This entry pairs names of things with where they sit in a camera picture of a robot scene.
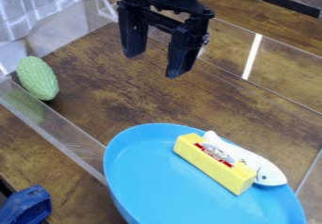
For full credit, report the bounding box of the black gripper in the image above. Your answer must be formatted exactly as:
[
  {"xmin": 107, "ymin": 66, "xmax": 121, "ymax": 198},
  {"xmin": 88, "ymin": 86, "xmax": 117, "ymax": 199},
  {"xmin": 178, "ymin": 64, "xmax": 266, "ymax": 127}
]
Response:
[{"xmin": 117, "ymin": 0, "xmax": 214, "ymax": 79}]

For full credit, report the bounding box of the blue oval tray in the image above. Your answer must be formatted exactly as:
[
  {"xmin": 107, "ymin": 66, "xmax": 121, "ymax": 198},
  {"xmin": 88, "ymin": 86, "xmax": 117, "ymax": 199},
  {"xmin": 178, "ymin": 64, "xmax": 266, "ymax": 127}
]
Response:
[{"xmin": 103, "ymin": 123, "xmax": 308, "ymax": 224}]

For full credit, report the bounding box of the clear acrylic back barrier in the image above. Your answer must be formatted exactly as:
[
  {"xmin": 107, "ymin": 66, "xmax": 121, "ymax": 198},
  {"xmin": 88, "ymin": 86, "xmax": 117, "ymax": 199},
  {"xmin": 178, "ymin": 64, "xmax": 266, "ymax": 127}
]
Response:
[{"xmin": 198, "ymin": 18, "xmax": 322, "ymax": 113}]

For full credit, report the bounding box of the clear acrylic barrier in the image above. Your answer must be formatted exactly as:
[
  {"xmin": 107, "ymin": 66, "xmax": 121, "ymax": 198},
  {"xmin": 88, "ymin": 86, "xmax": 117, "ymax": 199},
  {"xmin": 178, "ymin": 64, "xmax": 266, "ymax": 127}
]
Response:
[
  {"xmin": 198, "ymin": 18, "xmax": 322, "ymax": 113},
  {"xmin": 0, "ymin": 76, "xmax": 105, "ymax": 184}
]

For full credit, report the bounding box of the green bitter gourd toy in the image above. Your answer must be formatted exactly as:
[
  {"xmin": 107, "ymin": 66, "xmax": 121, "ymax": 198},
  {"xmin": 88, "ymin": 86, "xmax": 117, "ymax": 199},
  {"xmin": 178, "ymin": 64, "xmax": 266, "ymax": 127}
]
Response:
[{"xmin": 16, "ymin": 56, "xmax": 59, "ymax": 101}]

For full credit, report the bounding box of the white patterned curtain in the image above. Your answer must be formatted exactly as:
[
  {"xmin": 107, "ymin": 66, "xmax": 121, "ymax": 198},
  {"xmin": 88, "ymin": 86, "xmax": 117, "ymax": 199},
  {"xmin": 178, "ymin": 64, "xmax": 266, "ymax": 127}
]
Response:
[{"xmin": 0, "ymin": 0, "xmax": 81, "ymax": 43}]

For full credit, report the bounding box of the clear acrylic front barrier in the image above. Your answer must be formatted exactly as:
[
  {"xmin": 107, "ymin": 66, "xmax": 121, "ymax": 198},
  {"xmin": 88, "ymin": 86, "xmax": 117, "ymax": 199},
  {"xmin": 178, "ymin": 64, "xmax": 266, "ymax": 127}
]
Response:
[{"xmin": 0, "ymin": 76, "xmax": 105, "ymax": 184}]

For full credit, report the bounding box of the yellow butter block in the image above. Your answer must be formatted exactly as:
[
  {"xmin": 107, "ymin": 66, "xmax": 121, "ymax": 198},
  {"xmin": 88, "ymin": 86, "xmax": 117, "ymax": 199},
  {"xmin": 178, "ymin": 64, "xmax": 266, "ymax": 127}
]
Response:
[{"xmin": 174, "ymin": 133, "xmax": 256, "ymax": 196}]

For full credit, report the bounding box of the white toy fish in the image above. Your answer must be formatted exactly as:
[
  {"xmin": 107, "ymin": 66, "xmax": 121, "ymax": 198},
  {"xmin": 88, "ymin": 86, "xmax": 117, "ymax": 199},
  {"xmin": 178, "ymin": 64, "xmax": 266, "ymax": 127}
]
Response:
[{"xmin": 203, "ymin": 131, "xmax": 288, "ymax": 186}]

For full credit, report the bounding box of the blue clamp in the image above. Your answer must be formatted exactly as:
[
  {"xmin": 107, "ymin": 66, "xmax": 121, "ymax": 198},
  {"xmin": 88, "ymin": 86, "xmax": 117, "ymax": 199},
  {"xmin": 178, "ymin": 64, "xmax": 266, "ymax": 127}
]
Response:
[{"xmin": 0, "ymin": 185, "xmax": 53, "ymax": 224}]

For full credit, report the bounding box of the clear acrylic corner bracket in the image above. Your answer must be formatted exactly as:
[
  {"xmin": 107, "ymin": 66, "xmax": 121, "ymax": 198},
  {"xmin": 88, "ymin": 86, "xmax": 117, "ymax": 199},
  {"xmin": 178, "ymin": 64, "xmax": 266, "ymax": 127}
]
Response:
[{"xmin": 96, "ymin": 0, "xmax": 117, "ymax": 23}]

